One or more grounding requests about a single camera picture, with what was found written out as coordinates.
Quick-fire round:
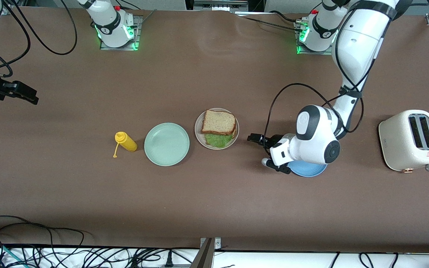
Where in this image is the beige plate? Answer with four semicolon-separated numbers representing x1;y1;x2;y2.
194;108;239;150

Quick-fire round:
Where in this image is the green lettuce leaf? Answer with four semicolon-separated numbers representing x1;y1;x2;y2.
204;133;234;148

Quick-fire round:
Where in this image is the yellow mustard squeeze bottle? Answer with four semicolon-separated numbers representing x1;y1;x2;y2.
113;132;138;158

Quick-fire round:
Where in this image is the cream white toaster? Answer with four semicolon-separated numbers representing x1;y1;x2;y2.
378;109;429;172

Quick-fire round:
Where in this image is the grey metal bracket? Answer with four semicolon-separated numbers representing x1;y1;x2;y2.
194;237;222;268

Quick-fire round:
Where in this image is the blue plate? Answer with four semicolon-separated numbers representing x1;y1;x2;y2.
287;160;328;178

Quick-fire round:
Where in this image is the mint green plate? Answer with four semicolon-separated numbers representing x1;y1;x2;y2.
144;122;190;166

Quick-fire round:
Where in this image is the thin black cable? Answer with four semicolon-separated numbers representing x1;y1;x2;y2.
324;252;341;268
359;252;398;268

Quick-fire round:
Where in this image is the long black looping cable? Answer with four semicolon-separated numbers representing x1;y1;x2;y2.
0;215;90;268

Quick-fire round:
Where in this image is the black cable on table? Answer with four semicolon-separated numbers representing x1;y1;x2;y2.
233;10;306;32

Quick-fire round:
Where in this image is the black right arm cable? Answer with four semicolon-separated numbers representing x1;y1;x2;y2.
12;0;78;55

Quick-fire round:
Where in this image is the black and silver device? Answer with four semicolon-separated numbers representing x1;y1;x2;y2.
185;0;265;15

